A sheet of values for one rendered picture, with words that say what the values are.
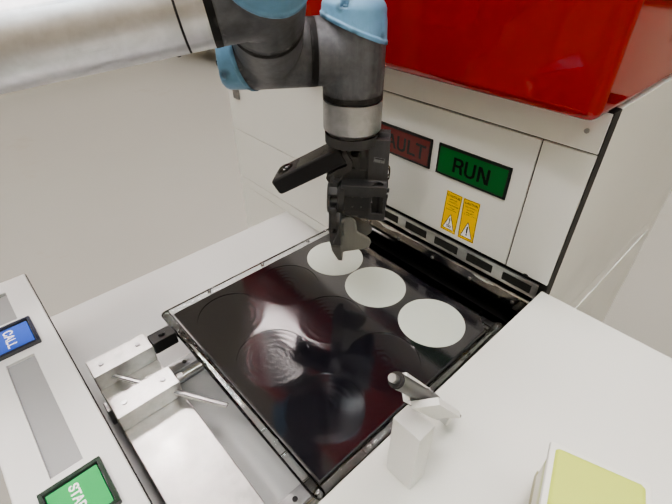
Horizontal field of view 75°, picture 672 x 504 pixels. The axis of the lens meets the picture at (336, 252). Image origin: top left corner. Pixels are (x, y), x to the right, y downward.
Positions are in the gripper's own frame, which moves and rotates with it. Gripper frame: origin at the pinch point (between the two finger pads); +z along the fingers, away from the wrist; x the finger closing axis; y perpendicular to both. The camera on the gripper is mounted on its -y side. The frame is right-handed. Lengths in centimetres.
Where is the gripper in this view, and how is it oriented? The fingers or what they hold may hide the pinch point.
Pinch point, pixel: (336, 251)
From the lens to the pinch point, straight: 69.5
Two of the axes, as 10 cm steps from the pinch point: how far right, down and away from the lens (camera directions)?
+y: 9.9, 0.7, -0.9
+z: 0.0, 8.0, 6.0
